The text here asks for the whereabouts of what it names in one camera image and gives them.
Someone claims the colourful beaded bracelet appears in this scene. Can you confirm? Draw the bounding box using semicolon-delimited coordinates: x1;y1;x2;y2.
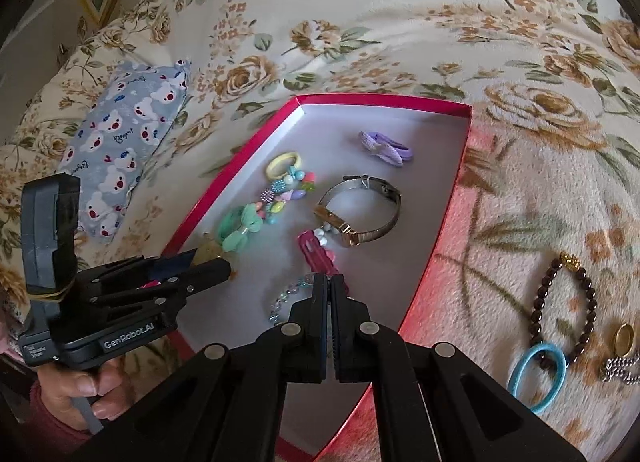
257;169;318;223

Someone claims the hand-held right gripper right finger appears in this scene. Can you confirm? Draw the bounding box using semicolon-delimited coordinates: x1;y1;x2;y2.
331;273;588;462

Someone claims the green bow hair tie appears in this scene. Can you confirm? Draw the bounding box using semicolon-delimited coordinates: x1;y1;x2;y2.
217;203;266;255

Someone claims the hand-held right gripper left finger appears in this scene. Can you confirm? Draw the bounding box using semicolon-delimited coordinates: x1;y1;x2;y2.
70;273;329;462

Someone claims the silver and gold wristwatch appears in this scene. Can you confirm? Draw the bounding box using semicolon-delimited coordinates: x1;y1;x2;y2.
313;174;402;248

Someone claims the purple hair clip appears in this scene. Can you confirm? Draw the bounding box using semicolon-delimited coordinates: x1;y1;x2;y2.
359;130;415;168

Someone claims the silver chain bracelet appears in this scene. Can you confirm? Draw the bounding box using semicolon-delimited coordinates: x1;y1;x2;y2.
600;349;640;386

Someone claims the maroon hair clip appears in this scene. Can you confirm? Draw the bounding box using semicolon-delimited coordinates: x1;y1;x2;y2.
297;228;341;275

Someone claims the gold ring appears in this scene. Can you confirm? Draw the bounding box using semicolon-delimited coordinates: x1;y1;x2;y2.
611;323;637;357

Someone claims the dark beaded bracelet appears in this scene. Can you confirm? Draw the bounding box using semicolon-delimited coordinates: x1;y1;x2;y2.
529;252;598;358

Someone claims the blue hair tie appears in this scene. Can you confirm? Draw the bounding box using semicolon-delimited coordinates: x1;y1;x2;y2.
506;342;568;415

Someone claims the gold glitter hair clip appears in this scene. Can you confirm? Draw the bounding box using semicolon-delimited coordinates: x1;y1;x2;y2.
192;234;226;263

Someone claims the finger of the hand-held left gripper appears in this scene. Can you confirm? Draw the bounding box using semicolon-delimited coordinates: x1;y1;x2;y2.
82;248;201;293
95;258;233;323

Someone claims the person's left hand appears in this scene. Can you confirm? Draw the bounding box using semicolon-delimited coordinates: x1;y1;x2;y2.
30;357;137;424

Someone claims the person's left forearm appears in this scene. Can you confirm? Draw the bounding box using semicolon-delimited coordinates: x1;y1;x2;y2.
25;382;96;448

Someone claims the crystal bead bracelet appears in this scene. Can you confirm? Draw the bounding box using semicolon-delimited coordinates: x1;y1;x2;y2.
267;272;321;328

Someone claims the yellow hair tie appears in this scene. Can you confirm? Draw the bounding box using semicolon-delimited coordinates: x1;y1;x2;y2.
265;152;304;181

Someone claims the blue bear print pillow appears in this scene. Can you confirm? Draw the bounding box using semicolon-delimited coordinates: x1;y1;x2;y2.
57;59;193;243

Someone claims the red jewelry box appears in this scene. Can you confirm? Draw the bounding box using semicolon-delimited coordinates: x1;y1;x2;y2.
160;93;473;462

